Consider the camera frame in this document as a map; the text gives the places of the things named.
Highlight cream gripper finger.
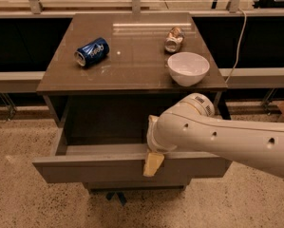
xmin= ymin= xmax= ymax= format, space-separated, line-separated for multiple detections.
xmin=143 ymin=152 xmax=164 ymax=177

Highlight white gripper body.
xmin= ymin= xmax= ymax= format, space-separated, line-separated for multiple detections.
xmin=146 ymin=115 xmax=177 ymax=153

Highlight grey top drawer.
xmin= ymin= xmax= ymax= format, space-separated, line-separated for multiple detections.
xmin=32 ymin=93 xmax=233 ymax=185

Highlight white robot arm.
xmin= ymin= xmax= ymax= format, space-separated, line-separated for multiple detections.
xmin=147 ymin=93 xmax=284 ymax=179

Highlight grey drawer cabinet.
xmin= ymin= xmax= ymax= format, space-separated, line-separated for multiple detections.
xmin=35 ymin=12 xmax=229 ymax=195

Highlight white bowl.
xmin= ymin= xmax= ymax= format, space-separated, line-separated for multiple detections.
xmin=167 ymin=52 xmax=210 ymax=86

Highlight crushed silver can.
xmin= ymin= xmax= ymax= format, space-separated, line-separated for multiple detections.
xmin=164 ymin=27 xmax=184 ymax=53

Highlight blue pepsi can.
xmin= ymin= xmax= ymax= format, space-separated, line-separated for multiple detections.
xmin=74 ymin=37 xmax=109 ymax=67

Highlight white cable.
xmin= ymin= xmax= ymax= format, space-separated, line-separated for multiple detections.
xmin=224 ymin=7 xmax=248 ymax=84

